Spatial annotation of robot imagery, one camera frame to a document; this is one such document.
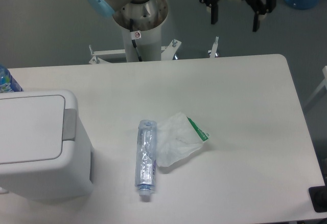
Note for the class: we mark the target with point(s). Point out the black device at table edge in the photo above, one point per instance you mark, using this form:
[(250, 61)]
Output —
[(318, 198)]

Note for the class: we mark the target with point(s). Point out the crushed clear plastic bottle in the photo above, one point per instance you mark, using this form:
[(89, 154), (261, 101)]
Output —
[(146, 155)]

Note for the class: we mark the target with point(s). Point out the blue labelled bottle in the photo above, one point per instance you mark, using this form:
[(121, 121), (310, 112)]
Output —
[(8, 83)]

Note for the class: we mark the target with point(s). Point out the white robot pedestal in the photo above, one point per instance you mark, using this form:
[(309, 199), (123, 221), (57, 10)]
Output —
[(144, 44)]

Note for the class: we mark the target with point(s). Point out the white base frame with bolts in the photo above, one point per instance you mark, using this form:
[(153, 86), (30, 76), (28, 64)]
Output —
[(99, 57)]

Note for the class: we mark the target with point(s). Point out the silver levelling foot bolt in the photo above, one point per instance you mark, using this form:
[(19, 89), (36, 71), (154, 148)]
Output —
[(213, 52)]

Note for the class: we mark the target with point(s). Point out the white furniture leg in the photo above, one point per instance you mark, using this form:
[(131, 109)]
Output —
[(317, 94)]

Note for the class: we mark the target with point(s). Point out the white push-lid trash can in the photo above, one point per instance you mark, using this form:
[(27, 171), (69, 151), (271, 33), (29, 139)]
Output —
[(46, 152)]

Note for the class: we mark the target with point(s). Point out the clear green-edged plastic bag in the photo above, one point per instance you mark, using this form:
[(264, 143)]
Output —
[(177, 138)]

